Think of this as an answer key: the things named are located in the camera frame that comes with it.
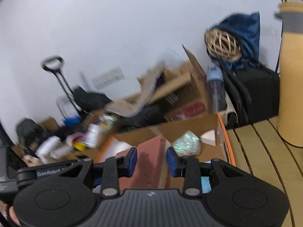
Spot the red brick sponge block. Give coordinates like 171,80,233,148
119,136,170,192

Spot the iridescent glitter plastic bag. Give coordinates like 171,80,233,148
172,130,201,156

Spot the light blue plush toy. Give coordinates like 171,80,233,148
200,160,213,193

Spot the orange-rimmed cardboard tray box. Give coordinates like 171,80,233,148
90,115,236,191

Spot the white wedge sponge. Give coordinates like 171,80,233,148
200,130,216,146

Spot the white plastic bottle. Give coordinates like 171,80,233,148
35,136,62,157

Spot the small open cardboard box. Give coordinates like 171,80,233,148
82,109,121,162

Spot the black folded garment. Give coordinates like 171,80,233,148
117,104,166,133

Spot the dark green backpack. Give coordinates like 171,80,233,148
15,118,45,149

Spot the blue-capped water bottle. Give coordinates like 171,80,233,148
206,65,226,113

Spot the beige fleece mat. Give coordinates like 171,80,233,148
105,62,164,118

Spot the black bag on trolley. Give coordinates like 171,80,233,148
73,86,111,112

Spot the large brown cardboard box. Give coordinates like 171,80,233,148
144,47,209,122

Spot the woven rattan ball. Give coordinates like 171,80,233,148
204,28,242,62

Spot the dark blue satin cloth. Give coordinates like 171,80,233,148
206,12,260,70

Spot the yellow grey thermos jug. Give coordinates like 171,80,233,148
276,2,302,148

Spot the black trolley handle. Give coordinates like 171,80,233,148
41,55,82,116

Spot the white wall socket panel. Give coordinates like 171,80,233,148
92,67,125,90

